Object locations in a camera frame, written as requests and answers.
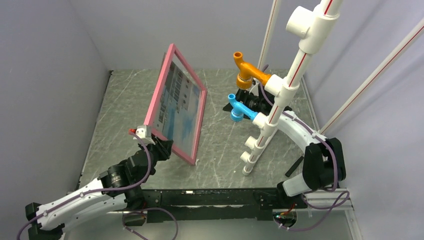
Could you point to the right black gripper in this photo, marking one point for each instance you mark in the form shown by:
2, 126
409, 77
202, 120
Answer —
243, 96

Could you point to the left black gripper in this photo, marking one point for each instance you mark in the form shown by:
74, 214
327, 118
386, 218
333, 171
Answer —
164, 147

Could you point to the building and sky photo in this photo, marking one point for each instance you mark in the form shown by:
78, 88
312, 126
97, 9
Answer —
177, 106

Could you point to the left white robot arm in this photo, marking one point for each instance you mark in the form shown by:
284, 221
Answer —
118, 188

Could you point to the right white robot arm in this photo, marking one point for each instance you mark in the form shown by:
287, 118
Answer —
323, 161

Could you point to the blue pipe fitting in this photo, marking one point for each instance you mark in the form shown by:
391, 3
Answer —
239, 110

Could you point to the orange pipe fitting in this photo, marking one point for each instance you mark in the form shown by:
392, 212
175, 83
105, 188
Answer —
248, 72

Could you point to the black flat bar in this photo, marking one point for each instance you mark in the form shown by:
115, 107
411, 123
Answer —
294, 166

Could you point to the white pvc pipe stand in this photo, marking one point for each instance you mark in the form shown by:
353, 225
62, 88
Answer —
313, 28

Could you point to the white diagonal pipe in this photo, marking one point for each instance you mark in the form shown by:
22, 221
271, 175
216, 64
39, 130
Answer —
389, 60

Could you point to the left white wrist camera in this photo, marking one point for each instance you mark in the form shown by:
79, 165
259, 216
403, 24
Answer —
142, 134

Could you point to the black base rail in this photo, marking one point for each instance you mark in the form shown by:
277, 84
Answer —
215, 203

